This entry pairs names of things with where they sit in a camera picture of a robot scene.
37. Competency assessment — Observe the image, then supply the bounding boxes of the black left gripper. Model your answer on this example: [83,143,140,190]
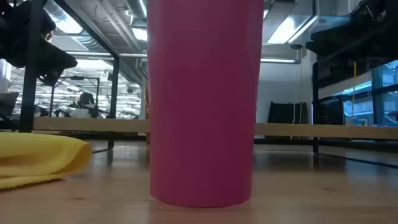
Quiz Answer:
[0,0,78,87]

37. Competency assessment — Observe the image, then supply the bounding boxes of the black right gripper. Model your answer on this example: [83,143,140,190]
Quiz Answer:
[305,0,398,59]

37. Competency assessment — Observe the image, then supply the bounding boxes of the black folded panel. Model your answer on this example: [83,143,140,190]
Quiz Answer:
[267,101,308,124]

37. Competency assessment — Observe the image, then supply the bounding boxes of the person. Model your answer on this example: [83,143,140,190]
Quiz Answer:
[70,91,100,119]

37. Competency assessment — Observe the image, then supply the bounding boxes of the black metal frame post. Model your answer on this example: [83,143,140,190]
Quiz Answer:
[19,0,45,134]

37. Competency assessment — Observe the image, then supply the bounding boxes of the black cabinet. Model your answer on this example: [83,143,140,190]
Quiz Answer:
[318,95,345,126]

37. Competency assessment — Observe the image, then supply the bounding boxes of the yellow cloth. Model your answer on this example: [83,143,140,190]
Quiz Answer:
[0,131,93,190]

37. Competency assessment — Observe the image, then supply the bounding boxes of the pink plastic cup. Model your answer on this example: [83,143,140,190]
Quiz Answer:
[146,0,265,208]

